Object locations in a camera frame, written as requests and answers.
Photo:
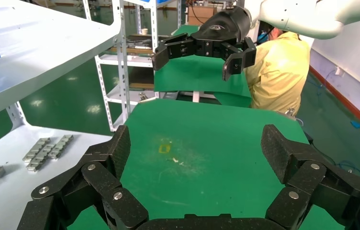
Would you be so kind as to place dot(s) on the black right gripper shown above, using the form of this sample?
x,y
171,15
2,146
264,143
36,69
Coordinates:
x,y
224,28

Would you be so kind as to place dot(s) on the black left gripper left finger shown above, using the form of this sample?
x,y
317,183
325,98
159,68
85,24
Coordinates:
x,y
116,152

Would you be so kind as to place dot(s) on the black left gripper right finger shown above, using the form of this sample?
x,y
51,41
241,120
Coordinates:
x,y
294,158

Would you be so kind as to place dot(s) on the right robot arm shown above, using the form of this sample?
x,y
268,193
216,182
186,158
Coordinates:
x,y
294,16

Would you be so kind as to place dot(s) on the pile of metal parts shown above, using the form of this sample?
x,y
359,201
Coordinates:
x,y
140,42

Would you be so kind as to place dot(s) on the green table mat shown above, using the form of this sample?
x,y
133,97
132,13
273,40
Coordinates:
x,y
192,76
199,143

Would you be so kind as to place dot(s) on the brown cardboard box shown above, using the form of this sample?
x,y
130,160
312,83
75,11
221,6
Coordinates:
x,y
200,16

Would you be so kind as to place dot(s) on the silver binder clip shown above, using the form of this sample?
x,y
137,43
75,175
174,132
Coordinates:
x,y
291,111
142,96

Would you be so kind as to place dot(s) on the ridged metal strip part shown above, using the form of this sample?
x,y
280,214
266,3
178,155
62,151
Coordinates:
x,y
36,149
40,157
60,146

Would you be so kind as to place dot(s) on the small paper cup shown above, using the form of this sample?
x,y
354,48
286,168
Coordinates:
x,y
144,31

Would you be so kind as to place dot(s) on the white background storage rack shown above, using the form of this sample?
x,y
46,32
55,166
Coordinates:
x,y
138,62

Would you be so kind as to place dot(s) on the small blue floor object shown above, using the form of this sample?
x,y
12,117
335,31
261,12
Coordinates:
x,y
356,124

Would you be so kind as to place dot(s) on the brown board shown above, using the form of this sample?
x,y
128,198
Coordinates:
x,y
142,79

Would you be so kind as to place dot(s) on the person in yellow jacket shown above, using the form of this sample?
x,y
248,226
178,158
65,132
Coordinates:
x,y
278,73

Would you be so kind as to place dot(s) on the wooden board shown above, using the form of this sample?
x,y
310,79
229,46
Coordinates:
x,y
132,50

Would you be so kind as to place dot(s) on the white metal shelf board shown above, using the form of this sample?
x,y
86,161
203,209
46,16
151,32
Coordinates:
x,y
40,41
2,206

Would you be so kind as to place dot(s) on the white table frame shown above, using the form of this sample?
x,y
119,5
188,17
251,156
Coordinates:
x,y
196,96

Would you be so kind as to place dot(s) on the white perforated rack post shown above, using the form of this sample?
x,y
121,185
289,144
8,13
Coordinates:
x,y
123,63
15,113

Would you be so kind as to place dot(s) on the white wall outlet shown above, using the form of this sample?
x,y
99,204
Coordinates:
x,y
338,71

